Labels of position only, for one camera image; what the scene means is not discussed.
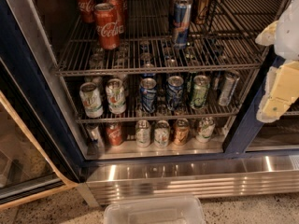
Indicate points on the bottom white green can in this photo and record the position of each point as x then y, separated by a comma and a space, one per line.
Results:
142, 133

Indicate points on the middle wire shelf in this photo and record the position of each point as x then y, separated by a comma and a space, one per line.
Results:
133, 110

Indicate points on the bottom silver slim can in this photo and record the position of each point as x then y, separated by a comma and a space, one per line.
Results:
94, 133

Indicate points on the open glass fridge door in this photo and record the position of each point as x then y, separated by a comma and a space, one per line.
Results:
27, 172

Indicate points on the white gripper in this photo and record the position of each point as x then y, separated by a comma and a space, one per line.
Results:
290, 32

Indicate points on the brown gold can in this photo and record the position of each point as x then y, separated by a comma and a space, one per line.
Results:
200, 11

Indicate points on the blue red bull can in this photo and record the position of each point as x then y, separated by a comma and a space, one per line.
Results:
181, 23

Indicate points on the green patterned can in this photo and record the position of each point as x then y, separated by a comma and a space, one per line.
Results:
200, 87

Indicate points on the silver slim can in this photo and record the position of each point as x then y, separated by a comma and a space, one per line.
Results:
94, 133
231, 78

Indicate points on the bottom orange can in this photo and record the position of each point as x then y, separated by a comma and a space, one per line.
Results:
181, 131

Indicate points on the blue patterned can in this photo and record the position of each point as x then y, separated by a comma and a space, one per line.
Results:
174, 91

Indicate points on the back left coke can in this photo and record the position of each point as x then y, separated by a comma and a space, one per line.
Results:
86, 8

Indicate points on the left white green can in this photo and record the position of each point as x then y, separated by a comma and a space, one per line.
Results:
91, 100

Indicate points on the blue pepsi can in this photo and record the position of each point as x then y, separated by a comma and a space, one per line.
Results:
148, 93

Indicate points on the top wire shelf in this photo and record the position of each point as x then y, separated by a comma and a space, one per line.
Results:
225, 41

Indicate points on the white green can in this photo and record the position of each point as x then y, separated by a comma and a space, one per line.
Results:
142, 133
91, 100
115, 96

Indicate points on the wire shelf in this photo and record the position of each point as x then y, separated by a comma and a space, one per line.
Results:
133, 110
225, 41

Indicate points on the clear plastic bin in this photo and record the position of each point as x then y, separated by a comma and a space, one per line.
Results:
167, 210

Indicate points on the bottom right white can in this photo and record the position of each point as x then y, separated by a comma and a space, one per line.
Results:
205, 129

